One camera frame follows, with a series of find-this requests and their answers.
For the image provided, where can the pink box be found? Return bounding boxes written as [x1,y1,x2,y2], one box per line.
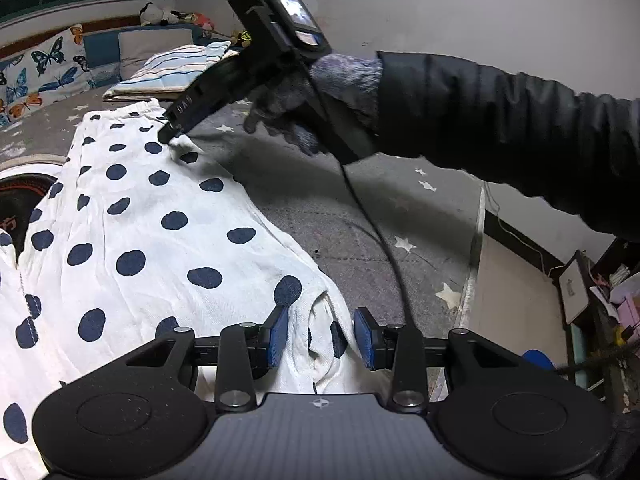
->
[616,294,640,332]

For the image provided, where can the folded striped blue blanket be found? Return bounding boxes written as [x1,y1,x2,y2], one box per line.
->
[102,41,246,103]

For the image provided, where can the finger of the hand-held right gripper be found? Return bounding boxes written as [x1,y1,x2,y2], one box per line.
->
[157,102,203,145]

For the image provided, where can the round black induction cooktop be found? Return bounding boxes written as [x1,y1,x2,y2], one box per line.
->
[0,157,68,261]

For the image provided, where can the black cable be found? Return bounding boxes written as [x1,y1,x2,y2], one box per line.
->
[300,60,416,331]

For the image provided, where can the person's right hand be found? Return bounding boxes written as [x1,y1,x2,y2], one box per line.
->
[243,52,383,157]

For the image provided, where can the white navy-dotted garment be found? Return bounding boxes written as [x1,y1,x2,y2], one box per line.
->
[0,97,396,480]

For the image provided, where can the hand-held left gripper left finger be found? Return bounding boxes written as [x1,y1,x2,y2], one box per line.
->
[125,304,291,412]

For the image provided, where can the butterfly print cushion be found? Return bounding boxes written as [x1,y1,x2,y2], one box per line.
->
[0,24,93,128]

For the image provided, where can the framed white board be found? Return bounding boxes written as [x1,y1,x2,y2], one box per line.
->
[556,249,595,327]

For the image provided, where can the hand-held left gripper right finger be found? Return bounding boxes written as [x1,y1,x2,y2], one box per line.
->
[351,306,507,412]

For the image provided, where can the blue round object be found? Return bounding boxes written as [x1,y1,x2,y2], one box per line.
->
[521,349,557,372]

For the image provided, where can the cluttered wooden side shelf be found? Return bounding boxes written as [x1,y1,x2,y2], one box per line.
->
[567,237,640,413]

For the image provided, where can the grey cushion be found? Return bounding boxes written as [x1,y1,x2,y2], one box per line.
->
[118,26,196,66]

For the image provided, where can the black white plush toy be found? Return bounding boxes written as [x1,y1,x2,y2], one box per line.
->
[139,2,193,27]

